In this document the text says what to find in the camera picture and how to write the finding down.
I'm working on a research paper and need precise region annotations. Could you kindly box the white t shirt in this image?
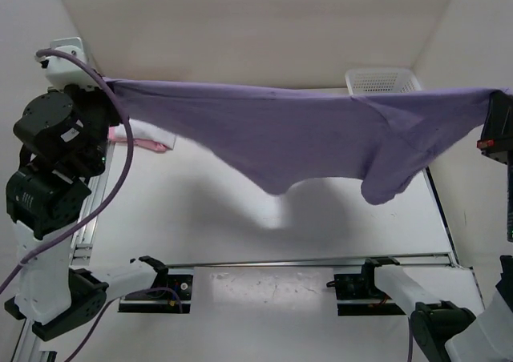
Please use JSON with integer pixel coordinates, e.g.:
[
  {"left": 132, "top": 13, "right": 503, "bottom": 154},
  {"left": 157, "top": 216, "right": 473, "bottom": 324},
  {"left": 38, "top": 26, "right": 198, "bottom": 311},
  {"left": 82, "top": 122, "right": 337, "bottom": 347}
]
[{"left": 119, "top": 119, "right": 176, "bottom": 151}]

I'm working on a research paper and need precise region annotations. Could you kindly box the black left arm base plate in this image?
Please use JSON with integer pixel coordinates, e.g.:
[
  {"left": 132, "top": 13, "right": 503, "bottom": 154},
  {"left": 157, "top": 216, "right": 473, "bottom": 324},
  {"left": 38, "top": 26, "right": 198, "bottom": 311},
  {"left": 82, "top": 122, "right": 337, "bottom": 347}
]
[{"left": 118, "top": 267, "right": 194, "bottom": 315}]

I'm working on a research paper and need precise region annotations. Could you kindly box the lavender t shirt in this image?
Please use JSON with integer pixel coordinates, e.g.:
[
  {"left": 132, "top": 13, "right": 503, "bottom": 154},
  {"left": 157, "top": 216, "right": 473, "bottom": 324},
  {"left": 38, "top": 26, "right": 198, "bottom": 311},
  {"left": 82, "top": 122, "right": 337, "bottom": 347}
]
[{"left": 111, "top": 79, "right": 491, "bottom": 205}]

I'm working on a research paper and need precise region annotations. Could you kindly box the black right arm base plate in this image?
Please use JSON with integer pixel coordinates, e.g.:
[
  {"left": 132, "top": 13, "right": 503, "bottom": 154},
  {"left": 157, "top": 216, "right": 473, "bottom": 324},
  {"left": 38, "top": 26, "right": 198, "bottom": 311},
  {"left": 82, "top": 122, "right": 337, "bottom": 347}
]
[{"left": 326, "top": 274, "right": 405, "bottom": 316}]

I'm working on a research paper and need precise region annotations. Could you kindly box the white plastic laundry basket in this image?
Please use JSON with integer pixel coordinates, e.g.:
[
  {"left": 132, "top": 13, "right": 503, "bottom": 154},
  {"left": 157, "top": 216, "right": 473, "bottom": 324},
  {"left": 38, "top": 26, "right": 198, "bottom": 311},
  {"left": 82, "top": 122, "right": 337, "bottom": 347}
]
[{"left": 345, "top": 67, "right": 422, "bottom": 95}]

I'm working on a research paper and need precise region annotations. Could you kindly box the aluminium frame rail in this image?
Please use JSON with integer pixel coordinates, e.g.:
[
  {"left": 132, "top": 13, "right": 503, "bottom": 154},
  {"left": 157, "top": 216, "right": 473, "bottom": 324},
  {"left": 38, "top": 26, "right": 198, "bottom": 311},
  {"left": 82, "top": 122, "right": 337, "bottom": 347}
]
[{"left": 11, "top": 137, "right": 460, "bottom": 362}]

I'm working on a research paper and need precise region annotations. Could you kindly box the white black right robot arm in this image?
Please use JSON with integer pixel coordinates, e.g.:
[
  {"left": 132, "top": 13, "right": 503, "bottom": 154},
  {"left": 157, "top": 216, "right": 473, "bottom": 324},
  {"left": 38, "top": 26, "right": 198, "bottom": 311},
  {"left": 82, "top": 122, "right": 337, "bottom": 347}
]
[{"left": 360, "top": 91, "right": 512, "bottom": 361}]

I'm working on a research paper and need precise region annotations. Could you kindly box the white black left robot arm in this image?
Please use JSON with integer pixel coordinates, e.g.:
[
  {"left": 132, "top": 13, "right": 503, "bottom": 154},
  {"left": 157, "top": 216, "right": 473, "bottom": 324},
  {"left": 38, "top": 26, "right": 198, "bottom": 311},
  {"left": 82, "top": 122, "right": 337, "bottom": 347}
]
[{"left": 5, "top": 85, "right": 168, "bottom": 341}]

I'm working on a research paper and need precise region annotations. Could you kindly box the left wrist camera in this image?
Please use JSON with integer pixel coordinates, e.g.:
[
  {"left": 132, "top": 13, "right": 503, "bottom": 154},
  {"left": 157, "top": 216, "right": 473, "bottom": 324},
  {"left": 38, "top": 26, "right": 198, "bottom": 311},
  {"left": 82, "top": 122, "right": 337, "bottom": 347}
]
[{"left": 35, "top": 37, "right": 99, "bottom": 91}]

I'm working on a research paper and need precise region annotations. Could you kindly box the pink t shirt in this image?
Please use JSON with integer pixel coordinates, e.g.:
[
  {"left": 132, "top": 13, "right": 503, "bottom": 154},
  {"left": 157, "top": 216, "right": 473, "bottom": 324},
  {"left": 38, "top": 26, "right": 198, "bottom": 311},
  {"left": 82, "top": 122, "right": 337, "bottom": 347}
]
[{"left": 108, "top": 126, "right": 170, "bottom": 153}]

